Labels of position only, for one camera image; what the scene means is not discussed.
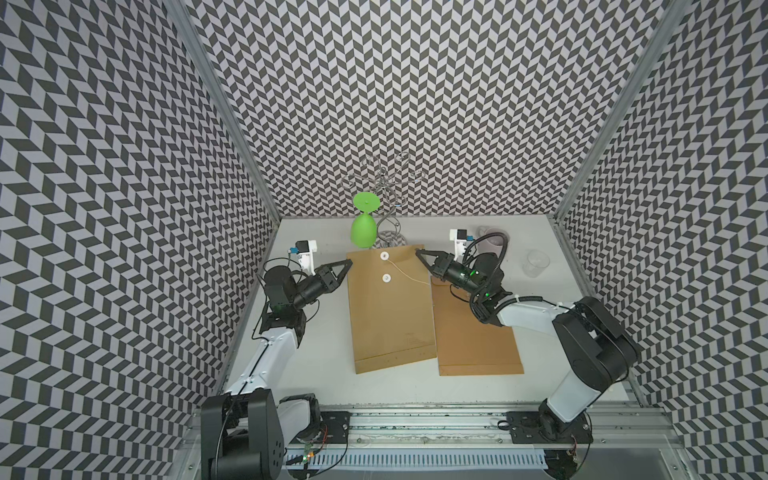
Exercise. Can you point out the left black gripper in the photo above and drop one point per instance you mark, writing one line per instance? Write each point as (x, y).
(327, 278)

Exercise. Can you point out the green plastic wine glass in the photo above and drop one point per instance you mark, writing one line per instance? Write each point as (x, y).
(363, 232)

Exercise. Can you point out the clear drinking glass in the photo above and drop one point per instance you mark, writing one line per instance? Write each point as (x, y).
(535, 263)

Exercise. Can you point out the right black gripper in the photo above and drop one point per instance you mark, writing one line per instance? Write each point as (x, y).
(441, 263)

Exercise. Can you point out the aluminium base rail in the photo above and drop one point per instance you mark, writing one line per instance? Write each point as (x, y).
(481, 437)

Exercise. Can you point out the chrome wire glass rack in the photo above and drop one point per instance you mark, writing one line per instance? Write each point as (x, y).
(387, 186)

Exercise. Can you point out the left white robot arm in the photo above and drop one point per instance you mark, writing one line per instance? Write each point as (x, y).
(245, 431)

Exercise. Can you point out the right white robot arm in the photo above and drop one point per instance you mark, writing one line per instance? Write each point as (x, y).
(599, 350)

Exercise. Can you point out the brown kraft file bag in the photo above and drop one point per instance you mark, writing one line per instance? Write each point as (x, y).
(466, 347)

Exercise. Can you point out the pale pink ceramic mug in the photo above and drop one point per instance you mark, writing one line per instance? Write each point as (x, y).
(493, 244)

